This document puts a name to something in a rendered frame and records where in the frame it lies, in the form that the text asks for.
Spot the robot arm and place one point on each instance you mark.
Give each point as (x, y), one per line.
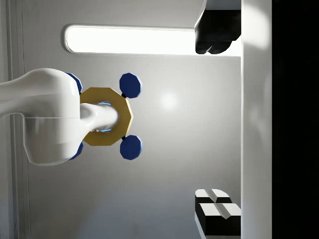
(49, 112)

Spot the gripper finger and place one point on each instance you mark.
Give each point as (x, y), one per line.
(216, 30)
(219, 221)

